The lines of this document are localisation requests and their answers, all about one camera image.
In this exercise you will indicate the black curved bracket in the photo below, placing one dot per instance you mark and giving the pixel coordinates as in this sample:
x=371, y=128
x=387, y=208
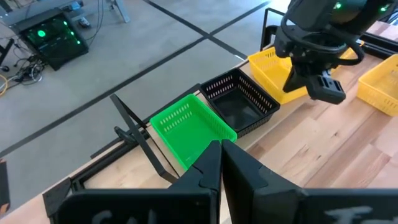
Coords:
x=124, y=133
x=272, y=37

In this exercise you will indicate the black perforated floor panel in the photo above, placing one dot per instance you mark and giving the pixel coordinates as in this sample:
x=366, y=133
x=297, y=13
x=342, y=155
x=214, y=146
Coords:
x=161, y=110

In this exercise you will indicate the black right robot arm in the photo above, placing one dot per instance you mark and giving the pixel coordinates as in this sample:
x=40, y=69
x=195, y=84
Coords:
x=317, y=12

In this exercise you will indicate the black computer tower green lights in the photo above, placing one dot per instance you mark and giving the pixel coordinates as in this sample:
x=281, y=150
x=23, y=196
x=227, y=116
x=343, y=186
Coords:
x=53, y=40

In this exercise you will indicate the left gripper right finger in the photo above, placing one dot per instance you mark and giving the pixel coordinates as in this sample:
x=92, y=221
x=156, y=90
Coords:
x=245, y=186

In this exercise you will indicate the black plastic basket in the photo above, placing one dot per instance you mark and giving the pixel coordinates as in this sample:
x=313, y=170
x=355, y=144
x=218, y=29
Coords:
x=239, y=109
x=259, y=124

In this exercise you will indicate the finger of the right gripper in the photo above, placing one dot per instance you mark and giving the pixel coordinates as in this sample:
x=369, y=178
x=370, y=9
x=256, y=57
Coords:
x=301, y=82
x=289, y=82

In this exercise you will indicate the black hazard-striped floor mat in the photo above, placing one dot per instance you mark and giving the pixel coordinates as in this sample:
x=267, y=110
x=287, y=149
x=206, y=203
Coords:
x=3, y=186

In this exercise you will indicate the green plastic basket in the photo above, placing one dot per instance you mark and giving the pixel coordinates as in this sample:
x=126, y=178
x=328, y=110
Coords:
x=192, y=140

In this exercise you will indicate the grey metal stand leg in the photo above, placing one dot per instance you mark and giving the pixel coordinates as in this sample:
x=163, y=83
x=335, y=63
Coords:
x=121, y=12

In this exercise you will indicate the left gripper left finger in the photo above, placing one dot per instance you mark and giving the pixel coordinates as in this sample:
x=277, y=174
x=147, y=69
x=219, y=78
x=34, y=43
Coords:
x=208, y=177

